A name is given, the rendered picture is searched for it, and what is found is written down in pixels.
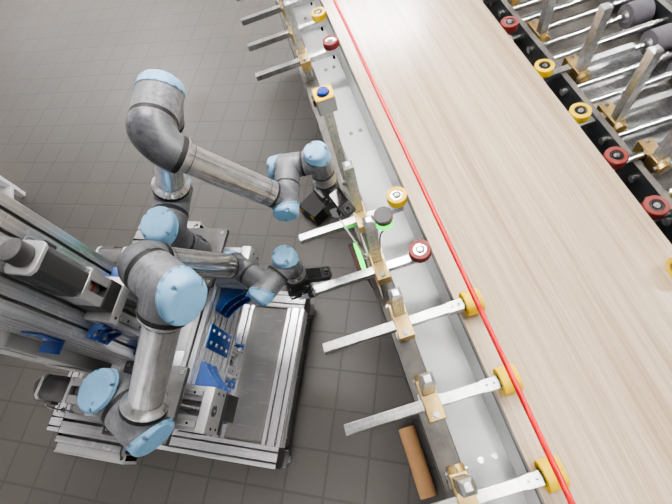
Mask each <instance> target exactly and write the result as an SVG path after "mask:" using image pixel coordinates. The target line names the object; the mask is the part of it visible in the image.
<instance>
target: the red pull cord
mask: <svg viewBox="0 0 672 504"><path fill-rule="evenodd" d="M333 2H334V4H335V6H336V9H337V11H338V13H339V15H340V17H341V19H342V21H343V23H344V26H345V28H346V30H347V32H348V34H349V36H350V38H351V41H352V43H353V45H354V47H355V49H356V51H357V53H358V56H359V58H360V60H361V62H362V64H363V66H364V68H365V70H366V73H367V75H368V77H369V79H370V81H371V83H372V85H373V88H374V90H375V92H376V94H377V96H378V98H379V100H380V102H381V105H382V107H383V109H384V111H385V113H386V115H387V117H388V120H389V122H390V124H391V126H392V128H393V130H394V132H395V135H396V137H397V139H398V141H399V143H400V145H401V147H402V149H403V152H404V154H405V156H406V158H407V160H408V162H409V164H410V167H411V169H412V171H413V173H414V175H415V177H416V179H417V182H418V184H419V186H420V188H421V190H422V192H423V194H424V196H425V199H426V201H427V203H428V205H429V207H430V209H431V211H432V214H433V216H434V218H435V220H436V222H437V224H438V226H439V228H440V231H441V233H442V235H443V237H444V239H445V241H446V243H447V246H448V248H449V250H450V252H451V254H452V256H453V258H454V261H455V263H456V265H457V267H458V269H459V271H460V273H461V275H462V278H463V280H464V282H465V284H466V286H467V288H468V290H469V293H470V295H471V297H472V299H473V301H474V303H475V305H476V308H477V310H478V312H479V314H480V316H481V318H482V320H483V322H484V325H485V327H486V329H487V331H488V333H489V335H490V337H491V340H492V342H493V344H494V346H495V348H496V350H497V352H498V354H499V357H500V359H501V361H502V363H503V365H504V367H505V369H506V372H507V374H508V376H509V378H510V380H511V382H512V384H513V387H514V389H515V391H516V393H517V395H518V397H519V399H520V401H521V404H522V406H523V408H524V410H525V412H526V414H527V416H528V419H529V421H530V423H531V425H532V427H533V429H534V431H535V434H536V436H537V438H538V440H539V442H540V444H541V446H542V448H543V451H544V453H545V455H546V457H547V459H548V461H549V463H550V466H551V468H552V470H553V472H554V474H555V476H556V478H557V480H558V483H559V485H560V487H561V489H562V491H563V493H564V495H565V498H566V500H567V502H568V504H576V503H575V501H574V499H573V497H572V494H571V492H570V490H569V488H568V486H567V484H566V482H565V480H564V478H563V476H562V473H561V471H560V469H559V467H558V465H557V463H556V461H555V459H554V457H553V455H552V452H551V450H550V448H549V446H548V444H547V442H546V440H545V438H544V436H543V433H542V431H541V429H540V427H539V425H538V423H537V421H536V419H535V417H534V415H533V412H532V410H531V408H530V406H529V404H528V402H527V400H526V398H525V396H524V394H523V391H522V389H521V387H520V385H519V383H518V381H517V379H516V377H515V375H514V373H513V370H512V368H511V366H510V364H509V362H508V360H507V358H506V356H505V354H504V352H503V349H502V347H501V345H500V343H499V341H498V339H497V337H496V335H495V333H494V331H493V328H492V326H491V324H490V322H489V320H488V318H487V316H486V314H485V312H484V310H483V307H482V305H481V303H480V301H479V299H478V297H477V295H476V293H475V291H474V289H473V286H472V284H471V282H470V280H469V278H468V276H467V274H466V272H465V270H464V268H463V265H462V263H461V261H460V259H459V257H458V255H457V253H456V251H455V249H454V246H453V244H452V242H451V240H450V238H449V236H448V234H447V232H446V230H445V228H444V225H443V223H442V221H441V219H440V217H439V215H438V213H437V211H436V209H435V207H434V204H433V202H432V200H431V198H430V196H429V194H428V192H427V190H426V188H425V186H424V183H423V181H422V179H421V177H420V175H419V173H418V171H417V169H416V167H415V165H414V162H413V160H412V158H411V156H410V154H409V152H408V150H407V148H406V146H405V144H404V141H403V139H402V137H401V135H400V133H399V131H398V129H397V127H396V125H395V123H394V120H393V118H392V116H391V114H390V112H389V110H388V108H387V106H386V104H385V102H384V99H383V97H382V95H381V93H380V91H379V89H378V87H377V85H376V83H375V81H374V78H373V76H372V74H371V72H370V70H369V68H368V66H367V64H366V62H365V59H364V57H363V55H362V53H361V51H360V49H359V47H358V45H357V43H356V41H355V38H354V36H353V34H352V32H351V30H350V28H349V26H348V24H347V22H346V20H345V17H344V15H343V13H342V11H341V9H340V7H339V5H338V3H337V1H336V0H333Z"/></svg>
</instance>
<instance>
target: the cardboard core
mask: <svg viewBox="0 0 672 504"><path fill-rule="evenodd" d="M399 434H400V437H401V440H402V443H403V446H404V449H405V452H406V456H407V459H408V462H409V465H410V468H411V471H412V474H413V477H414V481H415V484H416V487H417V490H418V493H419V496H420V499H421V500H422V499H426V498H430V497H433V496H435V495H437V491H436V489H435V486H434V483H433V480H432V477H431V474H430V471H429V468H428V465H427V462H426V459H425V456H424V453H423V450H422V447H421V444H420V441H419V438H418V435H417V432H416V429H415V426H414V425H412V426H408V427H405V428H402V429H400V430H399Z"/></svg>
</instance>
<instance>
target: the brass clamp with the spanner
mask: <svg viewBox="0 0 672 504"><path fill-rule="evenodd" d="M382 253H383V250H382V249H381V254H382ZM368 255H369V258H370V262H371V264H372V267H373V269H374V272H375V275H376V279H377V281H378V284H379V286H380V285H383V284H386V283H389V282H392V280H391V275H390V272H389V270H388V267H387V264H386V262H385V259H384V256H383V254H382V259H383V260H381V261H378V262H375V263H374V262H373V260H372V257H371V254H370V249H369V250H368ZM381 272H385V273H386V276H385V277H384V278H382V277H381V276H380V274H381Z"/></svg>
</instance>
